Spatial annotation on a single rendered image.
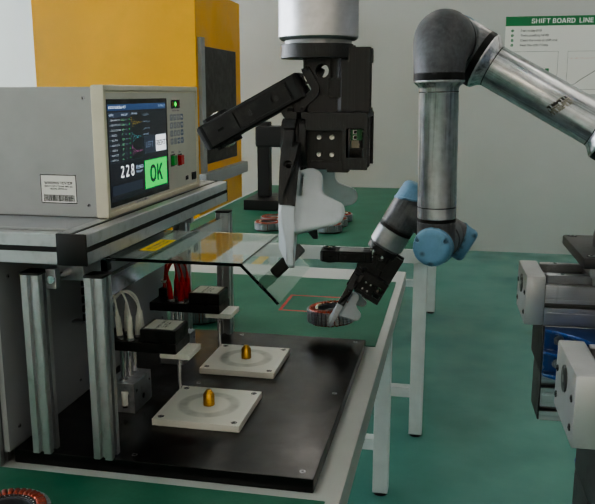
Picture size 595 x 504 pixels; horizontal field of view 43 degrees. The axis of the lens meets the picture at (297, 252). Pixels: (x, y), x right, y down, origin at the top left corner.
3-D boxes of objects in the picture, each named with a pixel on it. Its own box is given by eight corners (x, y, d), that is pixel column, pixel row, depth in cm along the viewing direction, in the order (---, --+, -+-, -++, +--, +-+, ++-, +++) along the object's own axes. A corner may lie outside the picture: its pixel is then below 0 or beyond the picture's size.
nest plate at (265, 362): (290, 353, 161) (290, 348, 160) (273, 379, 146) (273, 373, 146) (221, 348, 164) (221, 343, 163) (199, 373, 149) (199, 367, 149)
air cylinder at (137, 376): (152, 397, 138) (151, 368, 137) (135, 413, 130) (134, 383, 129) (126, 394, 139) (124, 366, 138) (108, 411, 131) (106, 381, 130)
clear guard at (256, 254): (309, 268, 134) (309, 235, 133) (279, 305, 111) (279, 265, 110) (135, 260, 140) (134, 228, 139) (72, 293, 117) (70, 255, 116)
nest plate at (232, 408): (261, 397, 137) (261, 391, 137) (239, 433, 123) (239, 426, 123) (182, 391, 140) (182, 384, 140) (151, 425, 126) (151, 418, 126)
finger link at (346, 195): (358, 240, 82) (354, 175, 76) (303, 238, 83) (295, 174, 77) (360, 220, 84) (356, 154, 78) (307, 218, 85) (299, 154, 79)
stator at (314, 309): (359, 314, 177) (359, 298, 176) (353, 328, 166) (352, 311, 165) (312, 314, 179) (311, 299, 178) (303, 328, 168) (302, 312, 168)
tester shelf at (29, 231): (227, 200, 172) (227, 180, 171) (87, 266, 107) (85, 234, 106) (48, 195, 180) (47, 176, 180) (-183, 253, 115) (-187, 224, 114)
